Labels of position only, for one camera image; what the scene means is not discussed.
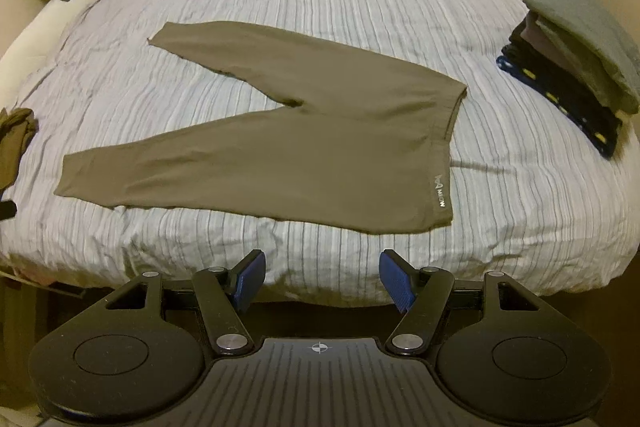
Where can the crumpled olive cloth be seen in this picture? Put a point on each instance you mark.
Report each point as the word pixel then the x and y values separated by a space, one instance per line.
pixel 15 147

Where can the grey folded garment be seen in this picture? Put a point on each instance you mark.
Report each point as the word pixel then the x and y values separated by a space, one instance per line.
pixel 585 67
pixel 580 14

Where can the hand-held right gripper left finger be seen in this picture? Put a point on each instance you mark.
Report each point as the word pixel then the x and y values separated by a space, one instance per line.
pixel 250 279

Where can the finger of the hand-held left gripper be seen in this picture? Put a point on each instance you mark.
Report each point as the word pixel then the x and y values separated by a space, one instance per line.
pixel 6 210

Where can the olive green pants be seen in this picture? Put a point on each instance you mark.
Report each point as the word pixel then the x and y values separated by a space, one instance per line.
pixel 310 142

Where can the pink folded garment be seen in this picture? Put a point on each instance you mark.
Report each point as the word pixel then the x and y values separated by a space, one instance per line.
pixel 535 39

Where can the white pillow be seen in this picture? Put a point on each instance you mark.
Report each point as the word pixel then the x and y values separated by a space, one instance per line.
pixel 55 19

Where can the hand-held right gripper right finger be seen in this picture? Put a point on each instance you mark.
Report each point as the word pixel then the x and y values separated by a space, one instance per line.
pixel 395 279

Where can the black folded garment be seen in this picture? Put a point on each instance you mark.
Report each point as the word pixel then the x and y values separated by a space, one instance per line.
pixel 560 82

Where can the navy dotted folded garment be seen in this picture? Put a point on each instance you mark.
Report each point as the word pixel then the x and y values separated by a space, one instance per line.
pixel 550 104

